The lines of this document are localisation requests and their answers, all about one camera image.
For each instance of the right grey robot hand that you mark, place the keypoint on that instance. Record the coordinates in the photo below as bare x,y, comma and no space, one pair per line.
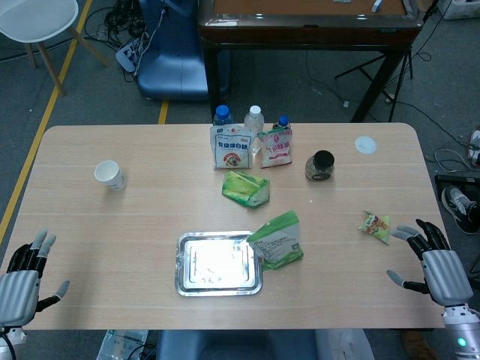
446,275

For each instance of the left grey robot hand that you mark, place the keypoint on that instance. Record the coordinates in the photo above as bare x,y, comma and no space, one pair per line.
18,296

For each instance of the large green snack bag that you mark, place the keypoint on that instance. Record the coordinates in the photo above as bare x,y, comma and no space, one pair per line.
277,243

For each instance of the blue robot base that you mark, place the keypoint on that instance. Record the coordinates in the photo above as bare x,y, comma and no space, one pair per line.
172,63

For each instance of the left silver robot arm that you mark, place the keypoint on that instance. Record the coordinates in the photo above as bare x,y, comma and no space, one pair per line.
9,343

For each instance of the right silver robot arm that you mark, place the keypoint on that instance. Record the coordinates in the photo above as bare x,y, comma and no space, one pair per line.
463,333

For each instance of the small green snack packet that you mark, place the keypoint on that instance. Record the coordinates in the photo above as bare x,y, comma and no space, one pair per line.
375,227

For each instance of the silver metal tray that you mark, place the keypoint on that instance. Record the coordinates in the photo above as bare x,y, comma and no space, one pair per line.
219,262

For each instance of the small green bag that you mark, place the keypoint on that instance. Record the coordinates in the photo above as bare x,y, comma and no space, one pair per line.
245,189

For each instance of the grey black sneaker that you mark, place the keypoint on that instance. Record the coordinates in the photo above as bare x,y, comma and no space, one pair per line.
459,210

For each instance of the black flat floor base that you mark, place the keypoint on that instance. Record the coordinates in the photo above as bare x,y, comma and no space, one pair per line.
455,180

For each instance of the clear plastic bag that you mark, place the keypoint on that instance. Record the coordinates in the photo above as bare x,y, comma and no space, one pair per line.
122,343

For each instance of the white paper cup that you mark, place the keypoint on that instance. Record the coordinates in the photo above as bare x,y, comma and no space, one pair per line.
109,175

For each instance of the white round table grommet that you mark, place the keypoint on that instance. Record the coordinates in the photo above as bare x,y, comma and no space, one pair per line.
365,144

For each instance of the glass jar black lid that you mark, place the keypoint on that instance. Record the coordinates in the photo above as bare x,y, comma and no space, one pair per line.
320,165

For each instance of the black tripod stand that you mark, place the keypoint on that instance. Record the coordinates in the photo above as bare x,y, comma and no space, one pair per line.
403,71

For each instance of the white salt bag pink text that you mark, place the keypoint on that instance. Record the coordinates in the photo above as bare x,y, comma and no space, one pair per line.
276,150

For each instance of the small blue cap bottle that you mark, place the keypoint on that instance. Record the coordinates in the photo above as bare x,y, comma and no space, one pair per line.
283,122

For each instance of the white cap water bottle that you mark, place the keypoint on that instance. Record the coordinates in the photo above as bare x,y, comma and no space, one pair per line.
254,120

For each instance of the white sugar bag blue text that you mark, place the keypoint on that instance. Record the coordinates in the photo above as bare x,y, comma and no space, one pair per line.
231,150

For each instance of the white power strip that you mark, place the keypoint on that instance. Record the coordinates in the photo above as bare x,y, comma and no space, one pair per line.
129,54

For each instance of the large blue cap water bottle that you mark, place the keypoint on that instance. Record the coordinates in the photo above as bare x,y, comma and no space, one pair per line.
222,114

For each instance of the white chair wooden legs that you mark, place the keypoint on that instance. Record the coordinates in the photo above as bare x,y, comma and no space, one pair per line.
37,18

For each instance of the white blue mahjong tile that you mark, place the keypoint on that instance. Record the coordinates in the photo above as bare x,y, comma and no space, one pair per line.
377,4

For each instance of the dark brown mahjong table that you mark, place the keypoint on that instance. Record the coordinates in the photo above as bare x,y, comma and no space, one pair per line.
307,32

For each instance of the white wall socket strip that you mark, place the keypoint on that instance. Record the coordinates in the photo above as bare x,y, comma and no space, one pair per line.
475,146

